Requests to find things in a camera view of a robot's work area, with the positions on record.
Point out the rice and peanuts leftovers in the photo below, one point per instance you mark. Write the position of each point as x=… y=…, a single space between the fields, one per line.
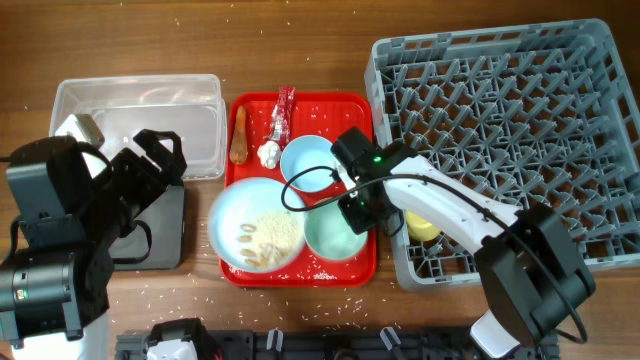
x=271 y=240

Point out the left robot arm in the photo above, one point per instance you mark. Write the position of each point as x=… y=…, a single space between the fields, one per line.
x=74 y=204

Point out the brown chicken bone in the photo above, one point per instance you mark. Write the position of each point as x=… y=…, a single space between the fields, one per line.
x=239 y=151

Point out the yellow plastic cup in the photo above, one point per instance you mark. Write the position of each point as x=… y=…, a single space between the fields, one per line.
x=420 y=229

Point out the light blue plate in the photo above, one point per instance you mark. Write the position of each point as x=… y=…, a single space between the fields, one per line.
x=242 y=202

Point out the white plastic spoon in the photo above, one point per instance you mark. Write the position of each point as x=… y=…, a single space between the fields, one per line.
x=346 y=179

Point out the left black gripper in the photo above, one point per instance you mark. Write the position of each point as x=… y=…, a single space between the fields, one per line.
x=152 y=182

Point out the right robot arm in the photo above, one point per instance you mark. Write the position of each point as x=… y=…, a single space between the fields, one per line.
x=532 y=275

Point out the crumpled white tissue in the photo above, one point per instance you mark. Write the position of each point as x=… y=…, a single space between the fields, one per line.
x=269 y=154

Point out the small light blue bowl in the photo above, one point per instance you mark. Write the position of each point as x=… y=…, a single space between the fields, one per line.
x=306 y=152

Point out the grey dishwasher rack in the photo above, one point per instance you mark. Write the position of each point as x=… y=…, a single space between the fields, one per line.
x=539 y=113

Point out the black plastic bin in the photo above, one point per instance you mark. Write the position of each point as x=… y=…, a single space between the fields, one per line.
x=165 y=218

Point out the red plastic tray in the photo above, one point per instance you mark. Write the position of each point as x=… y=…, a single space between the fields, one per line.
x=327 y=114

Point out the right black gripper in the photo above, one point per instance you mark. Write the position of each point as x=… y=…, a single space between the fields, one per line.
x=353 y=215

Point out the red snack wrapper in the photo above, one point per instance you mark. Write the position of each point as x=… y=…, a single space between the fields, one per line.
x=280 y=128

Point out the light green bowl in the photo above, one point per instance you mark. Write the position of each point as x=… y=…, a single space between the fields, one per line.
x=330 y=237

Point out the clear plastic bin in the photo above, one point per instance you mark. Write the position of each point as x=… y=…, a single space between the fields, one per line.
x=189 y=105

